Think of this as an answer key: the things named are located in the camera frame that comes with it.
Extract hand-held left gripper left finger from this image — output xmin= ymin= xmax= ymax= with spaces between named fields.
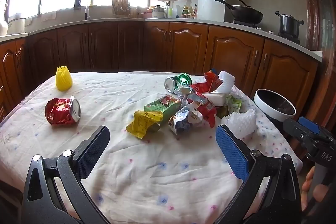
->
xmin=22 ymin=125 xmax=111 ymax=224

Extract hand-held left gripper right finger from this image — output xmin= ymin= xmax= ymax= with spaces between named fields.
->
xmin=215 ymin=124 xmax=302 ymax=224

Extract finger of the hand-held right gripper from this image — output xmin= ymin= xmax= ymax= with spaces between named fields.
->
xmin=298 ymin=116 xmax=328 ymax=136
xmin=283 ymin=118 xmax=315 ymax=147

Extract white foam fruit net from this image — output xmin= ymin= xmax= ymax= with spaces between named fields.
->
xmin=224 ymin=109 xmax=257 ymax=139
xmin=215 ymin=70 xmax=236 ymax=94

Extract white rimmed black trash bin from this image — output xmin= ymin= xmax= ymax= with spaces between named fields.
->
xmin=253 ymin=89 xmax=297 ymax=135

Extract red snack wrapper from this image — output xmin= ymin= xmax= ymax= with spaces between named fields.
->
xmin=188 ymin=91 xmax=217 ymax=128

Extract white paper box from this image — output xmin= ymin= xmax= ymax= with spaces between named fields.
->
xmin=207 ymin=91 xmax=228 ymax=109

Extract silver foil snack wrapper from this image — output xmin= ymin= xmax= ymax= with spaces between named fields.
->
xmin=168 ymin=106 xmax=204 ymax=135

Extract yellow snack wrapper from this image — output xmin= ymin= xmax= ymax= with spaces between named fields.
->
xmin=126 ymin=110 xmax=164 ymax=139

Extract person's right hand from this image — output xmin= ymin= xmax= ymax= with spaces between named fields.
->
xmin=301 ymin=166 xmax=336 ymax=212

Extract green plastic wrapper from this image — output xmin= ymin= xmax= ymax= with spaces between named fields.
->
xmin=218 ymin=95 xmax=242 ymax=118

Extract red crushed can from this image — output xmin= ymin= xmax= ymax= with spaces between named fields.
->
xmin=44 ymin=96 xmax=81 ymax=125

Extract white dotted tablecloth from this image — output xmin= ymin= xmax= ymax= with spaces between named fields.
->
xmin=0 ymin=71 xmax=303 ymax=224

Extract red paper carton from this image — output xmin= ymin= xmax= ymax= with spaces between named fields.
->
xmin=190 ymin=68 xmax=223 ymax=94

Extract crumpled silver foil wrapper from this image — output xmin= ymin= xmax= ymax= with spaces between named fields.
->
xmin=175 ymin=84 xmax=196 ymax=109

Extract yellow foam fruit net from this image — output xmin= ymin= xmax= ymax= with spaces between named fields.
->
xmin=56 ymin=66 xmax=73 ymax=91

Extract green drink carton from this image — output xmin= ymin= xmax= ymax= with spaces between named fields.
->
xmin=144 ymin=95 xmax=182 ymax=119

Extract black gas stove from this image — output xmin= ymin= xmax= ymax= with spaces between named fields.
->
xmin=232 ymin=19 xmax=301 ymax=45

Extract green crushed can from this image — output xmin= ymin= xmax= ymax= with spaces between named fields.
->
xmin=164 ymin=73 xmax=193 ymax=93

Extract steel cooking pot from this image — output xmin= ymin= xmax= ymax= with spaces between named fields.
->
xmin=275 ymin=11 xmax=304 ymax=37

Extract wooden lower cabinets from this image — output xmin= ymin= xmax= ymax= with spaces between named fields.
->
xmin=0 ymin=21 xmax=319 ymax=119

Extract black wok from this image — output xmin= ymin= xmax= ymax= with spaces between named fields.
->
xmin=213 ymin=0 xmax=264 ymax=25

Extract grey kitchen countertop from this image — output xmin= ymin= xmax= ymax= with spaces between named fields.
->
xmin=0 ymin=17 xmax=323 ymax=62

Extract wooden knife rack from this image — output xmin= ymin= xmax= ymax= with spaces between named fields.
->
xmin=112 ymin=0 xmax=132 ymax=17

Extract white rice cooker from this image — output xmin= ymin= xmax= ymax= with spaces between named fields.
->
xmin=7 ymin=13 xmax=26 ymax=35

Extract white electric kettle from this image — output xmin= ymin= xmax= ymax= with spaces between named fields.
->
xmin=152 ymin=5 xmax=168 ymax=19

